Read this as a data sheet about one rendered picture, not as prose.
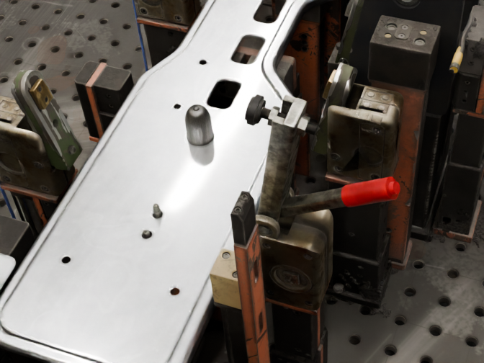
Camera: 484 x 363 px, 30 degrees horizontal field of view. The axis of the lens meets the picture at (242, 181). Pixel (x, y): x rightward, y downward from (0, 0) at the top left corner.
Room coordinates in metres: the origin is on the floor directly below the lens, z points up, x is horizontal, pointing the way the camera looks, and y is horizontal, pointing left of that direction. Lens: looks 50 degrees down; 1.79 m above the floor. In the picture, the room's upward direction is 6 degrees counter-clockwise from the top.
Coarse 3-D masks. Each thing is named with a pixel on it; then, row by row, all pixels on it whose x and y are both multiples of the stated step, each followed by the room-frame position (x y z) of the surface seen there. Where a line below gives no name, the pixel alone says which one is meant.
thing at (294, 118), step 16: (256, 96) 0.59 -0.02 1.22; (288, 96) 0.59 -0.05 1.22; (256, 112) 0.57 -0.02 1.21; (272, 112) 0.57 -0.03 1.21; (288, 112) 0.57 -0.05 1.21; (304, 112) 0.58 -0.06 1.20; (272, 128) 0.56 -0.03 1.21; (288, 128) 0.55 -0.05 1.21; (304, 128) 0.56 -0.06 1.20; (272, 144) 0.56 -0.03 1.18; (288, 144) 0.55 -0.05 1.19; (272, 160) 0.56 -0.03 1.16; (288, 160) 0.55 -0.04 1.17; (272, 176) 0.56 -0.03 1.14; (288, 176) 0.57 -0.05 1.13; (272, 192) 0.56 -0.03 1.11; (288, 192) 0.58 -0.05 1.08; (272, 208) 0.56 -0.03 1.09
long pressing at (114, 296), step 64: (256, 0) 1.00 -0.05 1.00; (320, 0) 0.99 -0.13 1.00; (192, 64) 0.88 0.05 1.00; (256, 64) 0.87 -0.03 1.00; (128, 128) 0.78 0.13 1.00; (256, 128) 0.76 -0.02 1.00; (128, 192) 0.67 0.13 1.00; (192, 192) 0.66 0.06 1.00; (256, 192) 0.65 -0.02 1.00; (64, 256) 0.59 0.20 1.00; (128, 256) 0.58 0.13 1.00; (192, 256) 0.57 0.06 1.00; (0, 320) 0.52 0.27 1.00; (64, 320) 0.51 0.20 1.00; (128, 320) 0.50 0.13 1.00; (192, 320) 0.49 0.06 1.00
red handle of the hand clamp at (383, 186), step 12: (372, 180) 0.54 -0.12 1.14; (384, 180) 0.53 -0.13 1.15; (324, 192) 0.56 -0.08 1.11; (336, 192) 0.55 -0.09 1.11; (348, 192) 0.54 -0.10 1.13; (360, 192) 0.53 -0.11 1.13; (372, 192) 0.53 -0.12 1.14; (384, 192) 0.52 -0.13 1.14; (396, 192) 0.52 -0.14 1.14; (288, 204) 0.57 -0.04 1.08; (300, 204) 0.56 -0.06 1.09; (312, 204) 0.55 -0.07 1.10; (324, 204) 0.55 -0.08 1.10; (336, 204) 0.54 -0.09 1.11; (348, 204) 0.53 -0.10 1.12; (360, 204) 0.53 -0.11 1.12
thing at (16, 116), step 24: (0, 96) 0.81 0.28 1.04; (0, 120) 0.77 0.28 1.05; (24, 120) 0.77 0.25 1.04; (0, 144) 0.76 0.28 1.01; (24, 144) 0.74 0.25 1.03; (0, 168) 0.77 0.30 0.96; (24, 168) 0.75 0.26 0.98; (48, 168) 0.74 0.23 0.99; (72, 168) 0.77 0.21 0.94; (24, 192) 0.75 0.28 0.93; (48, 192) 0.74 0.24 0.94; (24, 216) 0.77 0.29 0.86; (48, 216) 0.75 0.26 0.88
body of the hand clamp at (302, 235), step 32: (288, 224) 0.58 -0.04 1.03; (320, 224) 0.56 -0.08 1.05; (288, 256) 0.54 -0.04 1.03; (320, 256) 0.53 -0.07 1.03; (288, 288) 0.54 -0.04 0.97; (320, 288) 0.53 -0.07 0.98; (288, 320) 0.55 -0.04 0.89; (320, 320) 0.56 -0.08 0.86; (288, 352) 0.55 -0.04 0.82; (320, 352) 0.55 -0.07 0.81
